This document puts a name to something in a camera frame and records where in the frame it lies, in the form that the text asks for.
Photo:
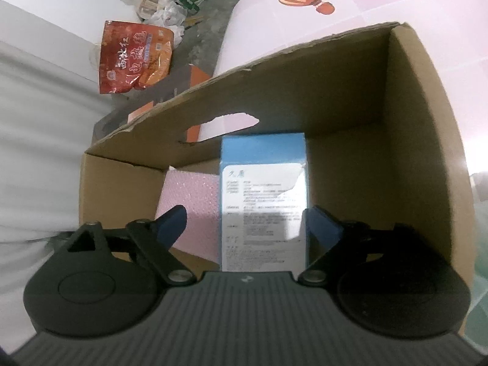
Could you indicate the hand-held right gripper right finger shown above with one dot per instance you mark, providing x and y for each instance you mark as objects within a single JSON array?
[{"x": 322, "y": 223}]

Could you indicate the white curtain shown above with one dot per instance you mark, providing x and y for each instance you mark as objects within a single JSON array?
[{"x": 38, "y": 141}]

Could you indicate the pile of bottles and wrappers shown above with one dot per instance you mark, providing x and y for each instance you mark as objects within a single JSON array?
[{"x": 167, "y": 7}]

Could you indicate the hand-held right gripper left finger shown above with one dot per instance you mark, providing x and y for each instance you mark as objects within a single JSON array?
[{"x": 173, "y": 223}]

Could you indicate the light blue labelled carton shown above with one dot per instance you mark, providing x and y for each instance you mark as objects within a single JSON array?
[{"x": 263, "y": 183}]

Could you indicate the pink towel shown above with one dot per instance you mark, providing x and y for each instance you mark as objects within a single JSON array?
[{"x": 198, "y": 198}]

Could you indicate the brown cardboard box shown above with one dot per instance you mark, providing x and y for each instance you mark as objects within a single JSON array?
[{"x": 343, "y": 122}]

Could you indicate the orange and black printed box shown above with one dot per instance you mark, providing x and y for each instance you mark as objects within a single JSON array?
[{"x": 145, "y": 112}]

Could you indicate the red snack bag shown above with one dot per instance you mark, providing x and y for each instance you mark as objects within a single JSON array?
[{"x": 129, "y": 57}]

